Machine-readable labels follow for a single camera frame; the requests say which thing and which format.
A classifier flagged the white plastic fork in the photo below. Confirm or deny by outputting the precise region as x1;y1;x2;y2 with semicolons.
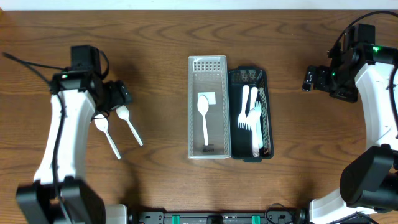
246;86;258;131
238;85;249;129

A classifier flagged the white label in clear basket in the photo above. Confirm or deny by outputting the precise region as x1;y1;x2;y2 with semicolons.
197;92;216;105

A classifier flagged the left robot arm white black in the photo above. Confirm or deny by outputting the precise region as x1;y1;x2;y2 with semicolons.
16;71;131;223

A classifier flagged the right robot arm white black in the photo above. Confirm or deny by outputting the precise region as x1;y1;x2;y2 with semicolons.
303;42;397;223

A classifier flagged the black plastic basket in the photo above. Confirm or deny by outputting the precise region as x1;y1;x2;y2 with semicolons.
228;65;274;162

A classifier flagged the white utensil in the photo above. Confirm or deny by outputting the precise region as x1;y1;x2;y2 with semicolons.
116;106;144;146
94;114;121;159

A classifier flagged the clear plastic basket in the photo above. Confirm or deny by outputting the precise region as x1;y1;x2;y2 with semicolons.
187;55;231;159

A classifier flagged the white plastic spoon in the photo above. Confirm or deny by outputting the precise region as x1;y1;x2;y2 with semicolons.
246;101;262;157
197;95;209;146

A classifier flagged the black mounting rail front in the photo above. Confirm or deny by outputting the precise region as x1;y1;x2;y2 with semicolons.
127;204;311;224

